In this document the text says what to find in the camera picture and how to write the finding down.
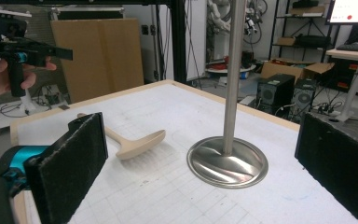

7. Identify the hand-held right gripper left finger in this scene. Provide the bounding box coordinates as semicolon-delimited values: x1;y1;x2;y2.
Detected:
23;112;109;224

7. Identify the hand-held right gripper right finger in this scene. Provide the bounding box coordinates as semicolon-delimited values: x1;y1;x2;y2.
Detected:
294;112;358;224

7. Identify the beige slotted skimmer spoon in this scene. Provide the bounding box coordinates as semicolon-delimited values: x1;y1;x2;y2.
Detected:
76;112;167;161

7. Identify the steel utensil stand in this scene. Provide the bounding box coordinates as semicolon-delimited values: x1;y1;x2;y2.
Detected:
186;0;269;189

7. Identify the large brown cardboard sheet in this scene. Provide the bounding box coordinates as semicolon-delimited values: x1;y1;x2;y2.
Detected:
49;18;145;105

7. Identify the black computer tower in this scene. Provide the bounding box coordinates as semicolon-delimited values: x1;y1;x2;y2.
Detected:
289;77;319;123
255;73;296;117

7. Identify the white desk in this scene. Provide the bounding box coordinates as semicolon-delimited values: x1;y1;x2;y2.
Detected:
324;48;358;123

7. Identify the white grid mat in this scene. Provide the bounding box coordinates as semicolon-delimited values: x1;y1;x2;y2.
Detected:
17;83;358;224

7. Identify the open cardboard box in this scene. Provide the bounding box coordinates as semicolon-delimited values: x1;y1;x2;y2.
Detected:
260;58;336;82

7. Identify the black keyboard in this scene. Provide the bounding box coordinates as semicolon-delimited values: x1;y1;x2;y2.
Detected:
336;41;358;53

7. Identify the black metal shelf rack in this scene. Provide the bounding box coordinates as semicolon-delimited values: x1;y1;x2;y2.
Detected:
268;0;340;63

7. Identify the computer monitor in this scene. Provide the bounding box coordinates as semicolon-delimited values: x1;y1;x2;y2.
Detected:
324;0;358;26

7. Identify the black metal frame post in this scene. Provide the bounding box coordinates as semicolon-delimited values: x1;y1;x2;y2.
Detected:
168;0;188;84

